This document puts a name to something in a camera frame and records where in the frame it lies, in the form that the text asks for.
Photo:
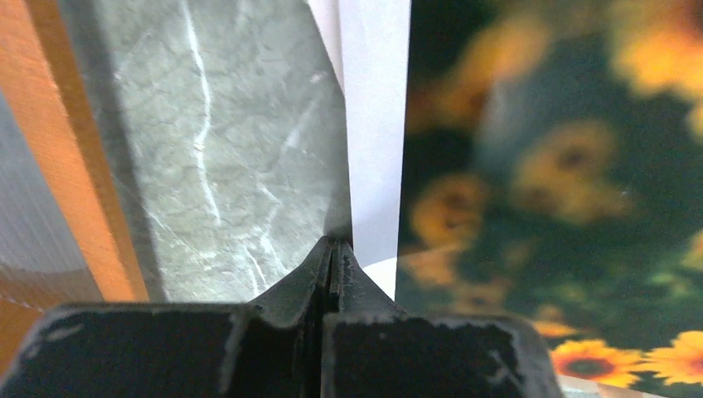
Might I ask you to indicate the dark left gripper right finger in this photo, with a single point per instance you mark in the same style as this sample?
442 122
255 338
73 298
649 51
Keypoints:
371 347

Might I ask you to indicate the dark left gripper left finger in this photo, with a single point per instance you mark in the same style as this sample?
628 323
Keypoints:
268 347

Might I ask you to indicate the sunflower photo print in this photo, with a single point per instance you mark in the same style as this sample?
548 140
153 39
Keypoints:
552 170

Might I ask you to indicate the white mat board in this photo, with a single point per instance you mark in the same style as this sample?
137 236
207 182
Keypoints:
367 43

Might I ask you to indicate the orange wooden shelf rack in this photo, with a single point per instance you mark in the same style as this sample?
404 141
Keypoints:
43 86

